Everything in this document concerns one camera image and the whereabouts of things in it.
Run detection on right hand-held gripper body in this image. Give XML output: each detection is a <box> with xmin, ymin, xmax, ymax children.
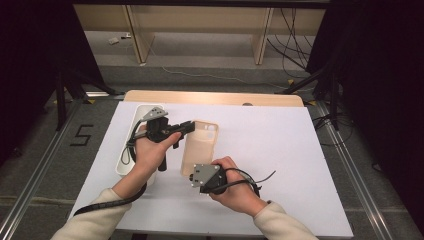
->
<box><xmin>189</xmin><ymin>163</ymin><xmax>229</xmax><ymax>195</ymax></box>

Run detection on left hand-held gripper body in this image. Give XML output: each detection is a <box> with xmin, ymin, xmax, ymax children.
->
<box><xmin>141</xmin><ymin>107</ymin><xmax>183</xmax><ymax>172</ymax></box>

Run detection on white plastic bin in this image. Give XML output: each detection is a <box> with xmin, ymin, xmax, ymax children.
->
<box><xmin>114</xmin><ymin>103</ymin><xmax>168</xmax><ymax>187</ymax></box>

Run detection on person's left hand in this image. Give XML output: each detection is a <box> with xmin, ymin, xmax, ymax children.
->
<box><xmin>131</xmin><ymin>124</ymin><xmax>183</xmax><ymax>184</ymax></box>

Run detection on person's right hand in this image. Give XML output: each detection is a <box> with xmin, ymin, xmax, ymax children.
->
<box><xmin>209</xmin><ymin>155</ymin><xmax>268</xmax><ymax>218</ymax></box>

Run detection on wooden table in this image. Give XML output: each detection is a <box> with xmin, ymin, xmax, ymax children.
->
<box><xmin>123</xmin><ymin>89</ymin><xmax>305</xmax><ymax>108</ymax></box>

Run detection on white board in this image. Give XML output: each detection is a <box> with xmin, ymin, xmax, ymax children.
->
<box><xmin>65</xmin><ymin>101</ymin><xmax>354</xmax><ymax>239</ymax></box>

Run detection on black metal stand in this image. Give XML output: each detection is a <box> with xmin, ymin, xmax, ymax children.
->
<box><xmin>54</xmin><ymin>66</ymin><xmax>124</xmax><ymax>131</ymax></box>
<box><xmin>283</xmin><ymin>63</ymin><xmax>341</xmax><ymax>131</ymax></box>

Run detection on pale wooden shelf unit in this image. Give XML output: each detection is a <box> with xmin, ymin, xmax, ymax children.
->
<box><xmin>73</xmin><ymin>3</ymin><xmax>326</xmax><ymax>66</ymax></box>

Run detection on dark curtain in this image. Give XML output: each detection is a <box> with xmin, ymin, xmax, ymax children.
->
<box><xmin>0</xmin><ymin>0</ymin><xmax>104</xmax><ymax>164</ymax></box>
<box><xmin>306</xmin><ymin>0</ymin><xmax>424</xmax><ymax>234</ymax></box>

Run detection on right hand-held gripper cable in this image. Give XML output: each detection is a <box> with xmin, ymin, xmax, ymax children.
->
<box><xmin>213</xmin><ymin>168</ymin><xmax>278</xmax><ymax>198</ymax></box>

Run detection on hand-held gripper cable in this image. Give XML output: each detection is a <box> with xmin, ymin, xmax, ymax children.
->
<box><xmin>73</xmin><ymin>119</ymin><xmax>148</xmax><ymax>217</ymax></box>
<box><xmin>213</xmin><ymin>168</ymin><xmax>278</xmax><ymax>198</ymax></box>

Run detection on white floor cable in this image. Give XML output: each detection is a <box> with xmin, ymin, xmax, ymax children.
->
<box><xmin>146</xmin><ymin>43</ymin><xmax>314</xmax><ymax>93</ymax></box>

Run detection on left hand-held gripper cable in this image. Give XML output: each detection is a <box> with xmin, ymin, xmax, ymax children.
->
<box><xmin>73</xmin><ymin>119</ymin><xmax>148</xmax><ymax>217</ymax></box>

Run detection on metal floor rail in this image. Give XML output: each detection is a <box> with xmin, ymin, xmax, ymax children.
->
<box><xmin>0</xmin><ymin>99</ymin><xmax>84</xmax><ymax>240</ymax></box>
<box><xmin>316</xmin><ymin>101</ymin><xmax>394</xmax><ymax>240</ymax></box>

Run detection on black cable bundle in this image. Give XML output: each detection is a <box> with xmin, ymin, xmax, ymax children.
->
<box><xmin>266</xmin><ymin>8</ymin><xmax>321</xmax><ymax>73</ymax></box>

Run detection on black floor cable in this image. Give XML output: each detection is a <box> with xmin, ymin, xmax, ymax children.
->
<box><xmin>313</xmin><ymin>113</ymin><xmax>354</xmax><ymax>148</ymax></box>

